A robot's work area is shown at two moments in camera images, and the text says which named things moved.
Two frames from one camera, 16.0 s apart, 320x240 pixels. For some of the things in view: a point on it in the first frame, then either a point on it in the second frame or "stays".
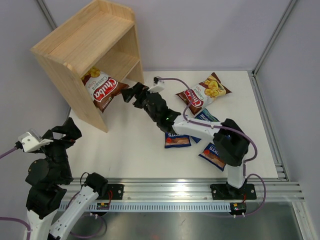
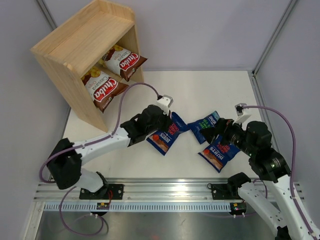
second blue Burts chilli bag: [210, 153] stays
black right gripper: [128, 94] to [223, 126]
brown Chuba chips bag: [204, 93] to [122, 61]
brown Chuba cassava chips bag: [103, 87] stays
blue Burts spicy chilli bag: [173, 140] to [162, 141]
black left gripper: [69, 128] to [167, 122]
